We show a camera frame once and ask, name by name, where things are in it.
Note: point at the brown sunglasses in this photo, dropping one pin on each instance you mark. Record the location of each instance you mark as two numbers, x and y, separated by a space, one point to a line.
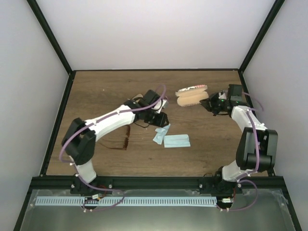
117 139

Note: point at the light blue slotted cable duct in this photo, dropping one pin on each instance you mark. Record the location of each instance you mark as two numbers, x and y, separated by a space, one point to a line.
128 201

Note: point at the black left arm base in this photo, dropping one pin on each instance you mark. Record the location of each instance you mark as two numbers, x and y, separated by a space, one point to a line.
82 189

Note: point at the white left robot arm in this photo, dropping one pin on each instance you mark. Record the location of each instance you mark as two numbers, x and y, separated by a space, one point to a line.
81 137

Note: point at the tan glasses case striped trim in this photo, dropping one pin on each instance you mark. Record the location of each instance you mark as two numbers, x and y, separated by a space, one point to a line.
191 95

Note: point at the light blue cleaning cloth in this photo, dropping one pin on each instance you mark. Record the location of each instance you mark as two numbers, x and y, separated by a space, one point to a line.
176 141

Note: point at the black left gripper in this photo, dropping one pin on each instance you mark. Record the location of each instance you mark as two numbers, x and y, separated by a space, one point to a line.
160 121

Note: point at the purple sunglasses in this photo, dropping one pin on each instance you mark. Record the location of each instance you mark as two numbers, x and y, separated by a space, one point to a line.
162 104

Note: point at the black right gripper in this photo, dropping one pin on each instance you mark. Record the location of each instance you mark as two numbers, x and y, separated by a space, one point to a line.
209 103

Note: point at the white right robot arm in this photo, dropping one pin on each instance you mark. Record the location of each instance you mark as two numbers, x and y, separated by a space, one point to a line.
257 147

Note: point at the tan glasses case black trim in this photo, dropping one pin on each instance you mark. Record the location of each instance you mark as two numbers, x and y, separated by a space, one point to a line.
137 97

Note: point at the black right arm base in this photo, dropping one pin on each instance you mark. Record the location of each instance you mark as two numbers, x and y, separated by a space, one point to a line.
215 185

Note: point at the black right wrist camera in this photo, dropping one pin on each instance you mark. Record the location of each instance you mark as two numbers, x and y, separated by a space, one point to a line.
235 93

